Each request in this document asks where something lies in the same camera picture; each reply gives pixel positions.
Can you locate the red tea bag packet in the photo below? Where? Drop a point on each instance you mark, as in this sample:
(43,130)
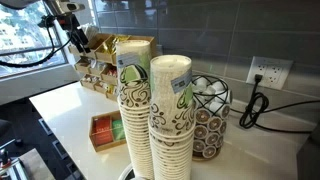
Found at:
(102,130)

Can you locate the wooden tea box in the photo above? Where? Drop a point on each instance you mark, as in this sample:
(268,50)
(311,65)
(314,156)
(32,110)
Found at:
(106,131)

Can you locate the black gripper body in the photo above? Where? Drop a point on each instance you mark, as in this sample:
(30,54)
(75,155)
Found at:
(68,22)

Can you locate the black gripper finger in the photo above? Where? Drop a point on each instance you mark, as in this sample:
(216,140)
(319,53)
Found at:
(86,41)
(78,42)

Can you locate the short paper cup stack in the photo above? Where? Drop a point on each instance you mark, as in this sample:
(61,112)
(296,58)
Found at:
(171,120)

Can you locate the grey board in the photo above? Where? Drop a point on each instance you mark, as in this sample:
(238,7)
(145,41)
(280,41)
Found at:
(36,165)

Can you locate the white plate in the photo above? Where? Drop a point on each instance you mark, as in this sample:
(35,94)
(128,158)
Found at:
(124,173)

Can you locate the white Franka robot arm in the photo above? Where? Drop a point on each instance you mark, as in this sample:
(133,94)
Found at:
(20,2)

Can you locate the white sachets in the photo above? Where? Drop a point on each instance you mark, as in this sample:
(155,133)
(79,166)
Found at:
(90,31)

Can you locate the green tea bag packet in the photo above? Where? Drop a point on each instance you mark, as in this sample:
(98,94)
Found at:
(118,129)

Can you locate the white wall outlet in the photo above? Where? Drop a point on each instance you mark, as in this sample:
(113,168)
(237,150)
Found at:
(269,72)

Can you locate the brown coffee pod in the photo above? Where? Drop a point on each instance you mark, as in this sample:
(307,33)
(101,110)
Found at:
(198,146)
(209,152)
(200,131)
(212,138)
(225,111)
(214,123)
(202,116)

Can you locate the metal clamp device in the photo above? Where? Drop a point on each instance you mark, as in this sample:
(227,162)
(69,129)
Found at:
(10,166)

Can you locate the mixed small sachets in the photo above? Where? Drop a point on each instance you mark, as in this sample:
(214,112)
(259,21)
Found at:
(97,84)

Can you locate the gold sachets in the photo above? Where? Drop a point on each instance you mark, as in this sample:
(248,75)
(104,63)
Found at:
(111,44)

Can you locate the white creamer cup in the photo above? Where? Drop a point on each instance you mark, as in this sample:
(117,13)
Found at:
(218,87)
(200,83)
(215,106)

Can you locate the wooden sachet rack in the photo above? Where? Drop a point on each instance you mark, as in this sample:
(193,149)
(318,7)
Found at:
(100,53)

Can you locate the window frame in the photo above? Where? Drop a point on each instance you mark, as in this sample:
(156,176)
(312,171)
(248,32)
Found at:
(33,50)

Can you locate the red sachets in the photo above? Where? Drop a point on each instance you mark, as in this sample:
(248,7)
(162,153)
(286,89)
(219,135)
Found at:
(112,72)

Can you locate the tall paper cup stack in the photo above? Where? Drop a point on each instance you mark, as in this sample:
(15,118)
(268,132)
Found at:
(134,106)

